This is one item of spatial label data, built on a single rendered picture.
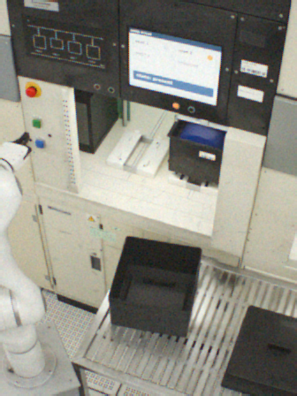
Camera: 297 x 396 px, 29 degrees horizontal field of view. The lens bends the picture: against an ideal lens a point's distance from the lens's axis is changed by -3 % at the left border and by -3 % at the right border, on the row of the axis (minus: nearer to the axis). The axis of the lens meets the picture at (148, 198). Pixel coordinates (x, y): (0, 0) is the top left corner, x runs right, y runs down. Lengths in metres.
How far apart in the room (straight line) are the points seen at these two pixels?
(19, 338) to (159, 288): 0.62
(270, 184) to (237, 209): 0.15
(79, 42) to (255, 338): 1.11
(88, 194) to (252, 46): 1.01
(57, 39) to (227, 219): 0.83
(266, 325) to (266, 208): 0.40
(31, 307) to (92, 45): 0.81
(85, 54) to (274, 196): 0.77
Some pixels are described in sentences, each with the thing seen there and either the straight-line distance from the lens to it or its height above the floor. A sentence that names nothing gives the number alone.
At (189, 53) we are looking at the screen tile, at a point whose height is 1.63.
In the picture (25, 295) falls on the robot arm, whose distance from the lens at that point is 1.64.
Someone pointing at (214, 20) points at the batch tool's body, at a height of 1.76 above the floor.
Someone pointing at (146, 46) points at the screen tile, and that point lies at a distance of 1.75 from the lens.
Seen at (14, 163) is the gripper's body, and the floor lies 1.22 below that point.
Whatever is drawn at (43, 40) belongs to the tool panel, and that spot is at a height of 1.57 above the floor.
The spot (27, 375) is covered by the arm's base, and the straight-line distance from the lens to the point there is 1.99.
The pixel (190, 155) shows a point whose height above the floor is 1.05.
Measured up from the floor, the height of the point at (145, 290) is 0.77.
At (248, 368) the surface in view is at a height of 0.86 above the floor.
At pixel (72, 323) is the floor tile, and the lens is 3.00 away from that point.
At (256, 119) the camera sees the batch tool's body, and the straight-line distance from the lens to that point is 1.78.
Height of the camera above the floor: 2.56
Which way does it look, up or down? 47 degrees down
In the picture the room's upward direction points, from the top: 1 degrees clockwise
